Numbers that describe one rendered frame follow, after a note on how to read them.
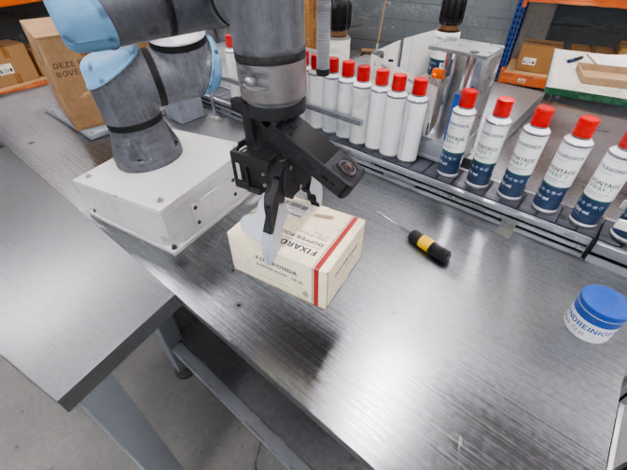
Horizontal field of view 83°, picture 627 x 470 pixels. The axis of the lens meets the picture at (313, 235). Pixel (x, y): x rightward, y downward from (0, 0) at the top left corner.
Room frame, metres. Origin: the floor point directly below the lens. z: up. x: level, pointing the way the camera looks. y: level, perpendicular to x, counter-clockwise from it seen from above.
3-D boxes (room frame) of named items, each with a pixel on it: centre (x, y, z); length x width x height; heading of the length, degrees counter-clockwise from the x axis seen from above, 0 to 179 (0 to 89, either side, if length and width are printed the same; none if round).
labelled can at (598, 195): (0.58, -0.57, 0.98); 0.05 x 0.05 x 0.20
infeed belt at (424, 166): (1.09, 0.04, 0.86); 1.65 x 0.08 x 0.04; 50
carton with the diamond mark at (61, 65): (1.27, 0.76, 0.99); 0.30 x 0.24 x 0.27; 38
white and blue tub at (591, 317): (0.36, -0.47, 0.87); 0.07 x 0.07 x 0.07
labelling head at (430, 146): (0.89, -0.35, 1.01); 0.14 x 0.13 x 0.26; 50
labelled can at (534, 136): (0.68, -0.45, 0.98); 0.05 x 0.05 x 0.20
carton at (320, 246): (0.40, 0.02, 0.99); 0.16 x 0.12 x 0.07; 60
